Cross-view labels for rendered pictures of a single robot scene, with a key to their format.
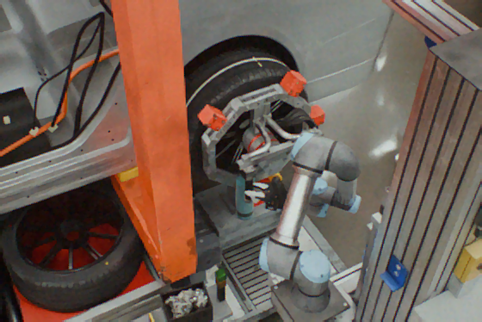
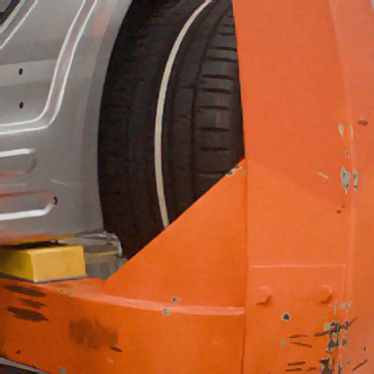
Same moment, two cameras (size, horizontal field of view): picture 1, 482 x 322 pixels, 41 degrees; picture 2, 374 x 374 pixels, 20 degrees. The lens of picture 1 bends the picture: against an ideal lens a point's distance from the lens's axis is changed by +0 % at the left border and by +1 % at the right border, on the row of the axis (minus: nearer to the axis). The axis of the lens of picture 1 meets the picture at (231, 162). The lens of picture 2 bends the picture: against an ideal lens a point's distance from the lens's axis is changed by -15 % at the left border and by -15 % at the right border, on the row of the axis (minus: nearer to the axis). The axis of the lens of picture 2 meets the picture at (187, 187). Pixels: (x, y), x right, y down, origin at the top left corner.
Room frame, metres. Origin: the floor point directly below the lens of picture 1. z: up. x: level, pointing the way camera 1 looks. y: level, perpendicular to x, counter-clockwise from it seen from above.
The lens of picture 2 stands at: (0.55, 1.03, 0.91)
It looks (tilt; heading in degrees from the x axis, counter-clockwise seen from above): 4 degrees down; 333
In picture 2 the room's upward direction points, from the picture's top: 2 degrees counter-clockwise
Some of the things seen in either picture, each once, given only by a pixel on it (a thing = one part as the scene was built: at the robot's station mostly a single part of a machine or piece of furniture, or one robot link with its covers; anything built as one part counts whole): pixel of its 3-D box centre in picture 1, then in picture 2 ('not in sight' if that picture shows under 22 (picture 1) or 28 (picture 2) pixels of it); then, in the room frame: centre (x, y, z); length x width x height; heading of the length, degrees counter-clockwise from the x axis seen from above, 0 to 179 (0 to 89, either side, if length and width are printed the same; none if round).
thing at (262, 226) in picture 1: (231, 213); not in sight; (2.28, 0.01, 0.13); 0.50 x 0.36 x 0.10; 118
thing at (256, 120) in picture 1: (251, 133); not in sight; (1.99, -0.09, 1.03); 0.19 x 0.18 x 0.11; 28
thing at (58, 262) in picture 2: (128, 164); (31, 260); (2.12, 0.50, 0.71); 0.14 x 0.14 x 0.05; 28
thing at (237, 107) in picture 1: (256, 139); not in sight; (2.15, -0.12, 0.85); 0.54 x 0.07 x 0.54; 118
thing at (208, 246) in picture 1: (190, 238); not in sight; (2.00, 0.21, 0.26); 0.42 x 0.18 x 0.35; 28
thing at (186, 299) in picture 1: (186, 306); not in sight; (1.45, 0.20, 0.51); 0.20 x 0.14 x 0.13; 109
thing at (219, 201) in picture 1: (238, 188); not in sight; (2.30, -0.04, 0.32); 0.40 x 0.30 x 0.28; 118
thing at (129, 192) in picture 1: (142, 190); (113, 280); (1.96, 0.42, 0.69); 0.52 x 0.17 x 0.35; 28
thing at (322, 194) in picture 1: (320, 192); not in sight; (1.76, -0.37, 0.91); 0.11 x 0.08 x 0.11; 66
